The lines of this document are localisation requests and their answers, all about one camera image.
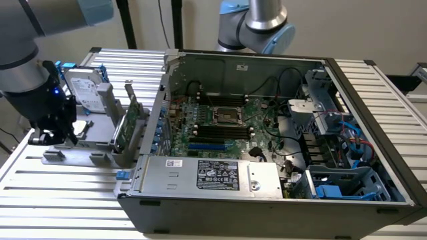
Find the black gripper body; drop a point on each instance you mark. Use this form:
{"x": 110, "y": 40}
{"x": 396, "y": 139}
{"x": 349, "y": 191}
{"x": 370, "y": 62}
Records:
{"x": 31, "y": 107}

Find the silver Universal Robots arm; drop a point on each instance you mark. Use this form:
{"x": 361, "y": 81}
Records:
{"x": 21, "y": 62}

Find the blue expansion slot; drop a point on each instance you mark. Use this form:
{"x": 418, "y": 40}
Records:
{"x": 208, "y": 147}

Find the black RAM slot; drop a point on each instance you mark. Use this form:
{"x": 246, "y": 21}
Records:
{"x": 222, "y": 97}
{"x": 224, "y": 127}
{"x": 222, "y": 101}
{"x": 224, "y": 130}
{"x": 224, "y": 137}
{"x": 224, "y": 134}

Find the silver CPU chip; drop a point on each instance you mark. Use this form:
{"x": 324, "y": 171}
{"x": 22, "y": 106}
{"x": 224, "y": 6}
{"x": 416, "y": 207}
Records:
{"x": 84, "y": 128}

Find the grey parts rack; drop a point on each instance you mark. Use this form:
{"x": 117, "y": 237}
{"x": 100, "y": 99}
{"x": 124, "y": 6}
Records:
{"x": 101, "y": 140}

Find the silver hard disk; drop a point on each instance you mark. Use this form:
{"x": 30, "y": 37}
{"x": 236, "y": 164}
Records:
{"x": 85, "y": 87}

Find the green graphics card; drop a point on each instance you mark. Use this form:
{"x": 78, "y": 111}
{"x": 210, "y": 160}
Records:
{"x": 126, "y": 130}

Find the blue case latch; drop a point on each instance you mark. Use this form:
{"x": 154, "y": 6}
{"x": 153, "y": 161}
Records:
{"x": 122, "y": 175}

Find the silver power supply unit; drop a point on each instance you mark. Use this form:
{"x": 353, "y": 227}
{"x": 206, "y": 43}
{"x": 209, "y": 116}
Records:
{"x": 188, "y": 180}

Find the black stand pole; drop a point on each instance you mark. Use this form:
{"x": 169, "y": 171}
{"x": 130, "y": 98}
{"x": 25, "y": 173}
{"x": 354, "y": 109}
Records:
{"x": 178, "y": 25}
{"x": 129, "y": 25}

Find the metal CPU socket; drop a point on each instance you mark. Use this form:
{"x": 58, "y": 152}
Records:
{"x": 228, "y": 115}

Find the green motherboard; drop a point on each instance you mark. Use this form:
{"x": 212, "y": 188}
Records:
{"x": 241, "y": 147}

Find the black open PC case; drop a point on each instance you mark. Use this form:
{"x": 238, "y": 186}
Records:
{"x": 268, "y": 215}

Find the grey plastic fan shroud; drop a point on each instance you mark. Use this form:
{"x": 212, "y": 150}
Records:
{"x": 301, "y": 107}

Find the metal disk bay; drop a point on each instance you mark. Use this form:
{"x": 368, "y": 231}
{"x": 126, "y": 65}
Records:
{"x": 317, "y": 85}

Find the blue and grey drive cage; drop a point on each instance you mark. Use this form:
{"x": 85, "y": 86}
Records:
{"x": 350, "y": 185}

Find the neighbouring metal table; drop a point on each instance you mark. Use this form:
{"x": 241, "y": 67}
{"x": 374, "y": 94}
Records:
{"x": 405, "y": 82}

